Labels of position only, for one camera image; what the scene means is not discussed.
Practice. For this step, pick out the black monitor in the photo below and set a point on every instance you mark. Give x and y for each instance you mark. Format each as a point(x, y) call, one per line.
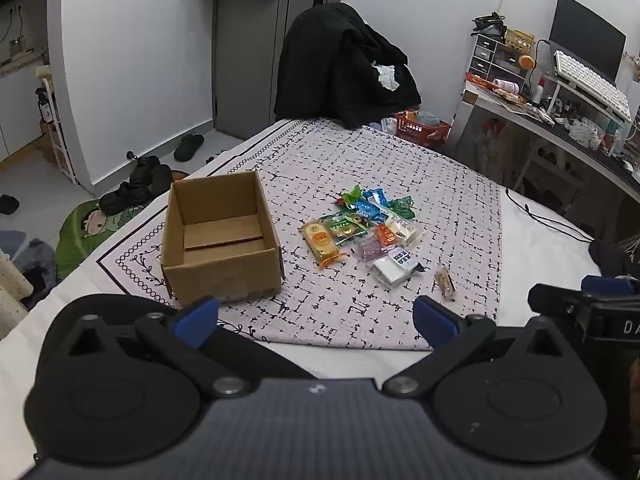
point(585, 35)

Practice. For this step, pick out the black bottle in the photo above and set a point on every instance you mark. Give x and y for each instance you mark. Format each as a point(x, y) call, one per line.
point(44, 105)

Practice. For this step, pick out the purple candy packet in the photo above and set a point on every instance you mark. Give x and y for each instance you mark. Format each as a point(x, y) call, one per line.
point(371, 250)

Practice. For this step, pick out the grey fluffy rug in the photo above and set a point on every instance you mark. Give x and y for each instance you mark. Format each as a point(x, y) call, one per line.
point(37, 265)

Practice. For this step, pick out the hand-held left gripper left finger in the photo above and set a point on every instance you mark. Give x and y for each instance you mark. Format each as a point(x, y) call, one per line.
point(197, 320)

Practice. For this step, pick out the red plastic basket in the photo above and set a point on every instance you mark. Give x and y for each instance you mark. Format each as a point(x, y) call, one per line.
point(422, 132)

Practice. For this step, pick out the black slipper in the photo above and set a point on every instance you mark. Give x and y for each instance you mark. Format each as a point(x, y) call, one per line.
point(189, 147)

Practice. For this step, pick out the white grey snack packet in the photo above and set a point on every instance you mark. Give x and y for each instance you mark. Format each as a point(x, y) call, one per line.
point(392, 267)

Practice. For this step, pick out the black slide sandal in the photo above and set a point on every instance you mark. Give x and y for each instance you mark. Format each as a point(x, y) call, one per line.
point(7, 204)

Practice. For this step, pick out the cream dotted curtain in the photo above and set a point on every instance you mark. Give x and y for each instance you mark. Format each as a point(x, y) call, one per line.
point(12, 290)

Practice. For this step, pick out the green candy packet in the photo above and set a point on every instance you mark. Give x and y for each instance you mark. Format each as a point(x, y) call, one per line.
point(350, 196)

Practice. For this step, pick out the small orange snack packet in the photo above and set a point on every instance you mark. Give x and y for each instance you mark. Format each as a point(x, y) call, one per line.
point(385, 235)

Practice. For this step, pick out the white narrow rack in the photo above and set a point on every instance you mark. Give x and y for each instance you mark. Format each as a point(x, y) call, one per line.
point(62, 135)

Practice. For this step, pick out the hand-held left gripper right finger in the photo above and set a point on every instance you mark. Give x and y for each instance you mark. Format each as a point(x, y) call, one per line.
point(435, 320)

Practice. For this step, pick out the green leaf cartoon rug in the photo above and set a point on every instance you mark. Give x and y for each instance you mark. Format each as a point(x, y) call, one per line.
point(75, 240)

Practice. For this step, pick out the desktop drawer organizer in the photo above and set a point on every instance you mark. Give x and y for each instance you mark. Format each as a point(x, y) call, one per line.
point(487, 55)

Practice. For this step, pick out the green and gold snack packet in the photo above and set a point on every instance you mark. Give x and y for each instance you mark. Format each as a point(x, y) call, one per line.
point(345, 227)

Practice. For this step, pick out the wicker basket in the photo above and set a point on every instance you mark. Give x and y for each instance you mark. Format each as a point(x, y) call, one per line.
point(520, 40)

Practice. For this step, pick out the white curved desk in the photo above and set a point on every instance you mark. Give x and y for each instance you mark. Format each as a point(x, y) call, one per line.
point(550, 132)

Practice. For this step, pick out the cream white snack packet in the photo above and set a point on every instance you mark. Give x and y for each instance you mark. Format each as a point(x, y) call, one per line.
point(404, 230)

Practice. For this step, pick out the blue floor mat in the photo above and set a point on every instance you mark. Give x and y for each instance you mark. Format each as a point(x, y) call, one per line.
point(11, 241)

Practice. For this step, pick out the white keyboard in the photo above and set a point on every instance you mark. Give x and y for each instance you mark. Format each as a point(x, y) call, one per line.
point(590, 82)

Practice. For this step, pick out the grey door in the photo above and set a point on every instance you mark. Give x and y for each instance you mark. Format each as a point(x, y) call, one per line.
point(250, 60)

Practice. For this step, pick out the small brown snack stick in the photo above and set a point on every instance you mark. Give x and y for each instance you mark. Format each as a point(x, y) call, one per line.
point(445, 284)

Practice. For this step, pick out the orange rice cracker packet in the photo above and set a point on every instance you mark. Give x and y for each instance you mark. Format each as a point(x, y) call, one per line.
point(320, 240)

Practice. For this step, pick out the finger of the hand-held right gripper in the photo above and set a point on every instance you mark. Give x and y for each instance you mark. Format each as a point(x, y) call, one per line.
point(607, 285)
point(552, 299)

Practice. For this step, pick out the cardboard box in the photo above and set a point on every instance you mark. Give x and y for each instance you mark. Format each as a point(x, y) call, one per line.
point(220, 280)

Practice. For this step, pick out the black jacket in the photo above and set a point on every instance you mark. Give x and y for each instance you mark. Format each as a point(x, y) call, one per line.
point(340, 70)

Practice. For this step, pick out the black patterned white cloth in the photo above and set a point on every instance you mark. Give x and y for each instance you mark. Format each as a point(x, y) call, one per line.
point(320, 160)

